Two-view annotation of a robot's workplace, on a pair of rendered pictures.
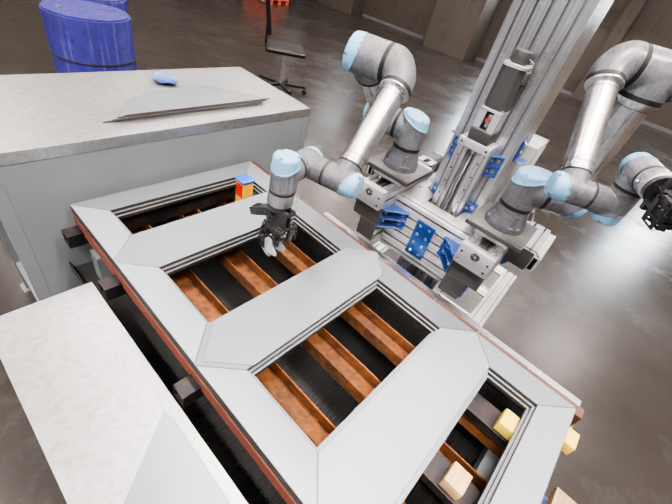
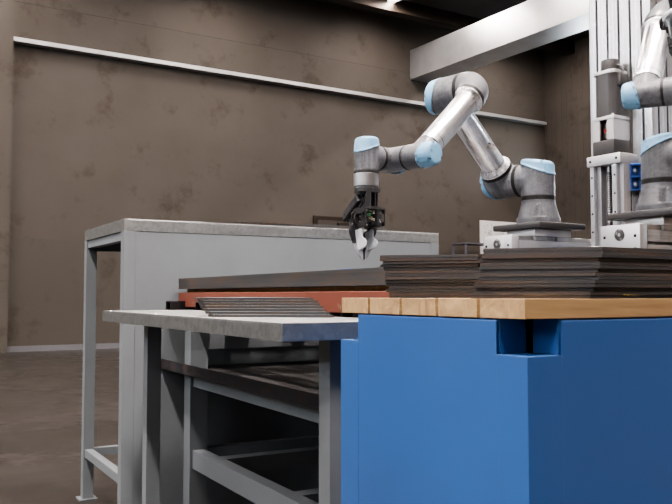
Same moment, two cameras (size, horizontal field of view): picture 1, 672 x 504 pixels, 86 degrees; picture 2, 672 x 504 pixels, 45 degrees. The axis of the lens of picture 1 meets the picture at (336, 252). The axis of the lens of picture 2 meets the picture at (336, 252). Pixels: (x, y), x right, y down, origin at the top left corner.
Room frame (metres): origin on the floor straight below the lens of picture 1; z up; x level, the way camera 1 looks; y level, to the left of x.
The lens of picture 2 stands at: (-1.30, -0.83, 0.79)
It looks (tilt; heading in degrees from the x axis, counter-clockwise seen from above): 3 degrees up; 28
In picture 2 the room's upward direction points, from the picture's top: straight up
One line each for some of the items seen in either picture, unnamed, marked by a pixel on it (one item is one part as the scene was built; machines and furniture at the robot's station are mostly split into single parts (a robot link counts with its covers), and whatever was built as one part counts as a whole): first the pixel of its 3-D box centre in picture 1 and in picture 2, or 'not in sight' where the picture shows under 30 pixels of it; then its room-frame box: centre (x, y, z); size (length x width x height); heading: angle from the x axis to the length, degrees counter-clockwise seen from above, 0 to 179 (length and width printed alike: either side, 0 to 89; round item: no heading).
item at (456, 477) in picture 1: (455, 480); not in sight; (0.39, -0.44, 0.79); 0.06 x 0.05 x 0.04; 147
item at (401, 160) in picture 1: (403, 154); (538, 210); (1.50, -0.16, 1.09); 0.15 x 0.15 x 0.10
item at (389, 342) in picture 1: (339, 298); not in sight; (0.95, -0.06, 0.70); 1.66 x 0.08 x 0.05; 57
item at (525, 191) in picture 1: (529, 187); (664, 156); (1.25, -0.60, 1.20); 0.13 x 0.12 x 0.14; 85
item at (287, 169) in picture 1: (285, 172); (367, 155); (0.86, 0.19, 1.21); 0.09 x 0.08 x 0.11; 162
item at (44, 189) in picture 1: (193, 230); (295, 372); (1.30, 0.70, 0.50); 1.30 x 0.04 x 1.01; 147
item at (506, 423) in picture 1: (507, 424); not in sight; (0.58, -0.61, 0.79); 0.06 x 0.05 x 0.04; 147
